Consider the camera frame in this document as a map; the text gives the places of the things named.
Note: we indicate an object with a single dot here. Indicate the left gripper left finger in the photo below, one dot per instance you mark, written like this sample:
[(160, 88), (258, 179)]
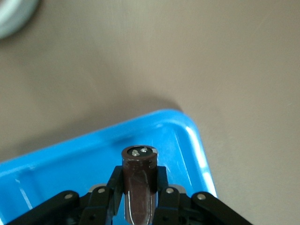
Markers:
[(100, 206)]

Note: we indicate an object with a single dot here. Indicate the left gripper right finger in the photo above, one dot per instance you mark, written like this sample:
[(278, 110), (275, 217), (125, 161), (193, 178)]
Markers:
[(178, 208)]

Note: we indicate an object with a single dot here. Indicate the brown cylindrical capacitor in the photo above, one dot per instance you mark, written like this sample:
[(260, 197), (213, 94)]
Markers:
[(138, 187)]

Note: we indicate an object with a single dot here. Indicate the blue plastic tray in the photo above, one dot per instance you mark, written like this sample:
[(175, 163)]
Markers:
[(70, 164)]

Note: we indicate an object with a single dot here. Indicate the brown table cover mat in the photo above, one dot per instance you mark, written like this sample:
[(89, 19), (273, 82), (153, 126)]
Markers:
[(164, 58)]

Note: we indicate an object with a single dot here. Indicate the white curved pipe clamp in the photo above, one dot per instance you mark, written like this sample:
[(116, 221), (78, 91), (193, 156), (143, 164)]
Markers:
[(11, 14)]

